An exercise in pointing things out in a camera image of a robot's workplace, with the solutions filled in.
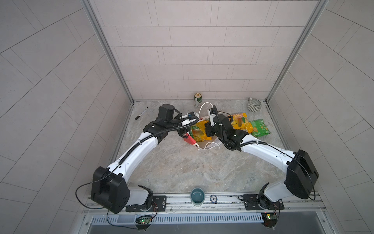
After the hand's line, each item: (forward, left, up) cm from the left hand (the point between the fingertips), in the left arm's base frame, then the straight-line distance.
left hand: (196, 120), depth 75 cm
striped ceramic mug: (+27, -42, -18) cm, 53 cm away
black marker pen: (+19, +43, -23) cm, 52 cm away
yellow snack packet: (+3, -2, -16) cm, 16 cm away
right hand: (+2, -4, -8) cm, 9 cm away
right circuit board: (-40, -35, -24) cm, 59 cm away
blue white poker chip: (-32, -9, -24) cm, 41 cm away
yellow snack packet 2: (+12, -30, -18) cm, 37 cm away
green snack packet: (+9, -43, -21) cm, 48 cm away
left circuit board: (-42, +24, -21) cm, 52 cm away
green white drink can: (+30, -1, -16) cm, 33 cm away
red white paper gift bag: (-12, -3, -5) cm, 13 cm away
